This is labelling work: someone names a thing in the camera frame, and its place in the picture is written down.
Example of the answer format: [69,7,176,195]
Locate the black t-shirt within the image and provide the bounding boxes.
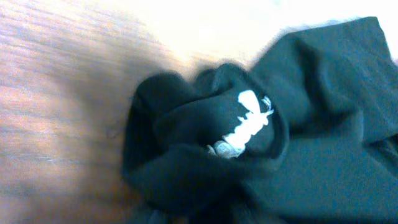
[122,17,397,223]

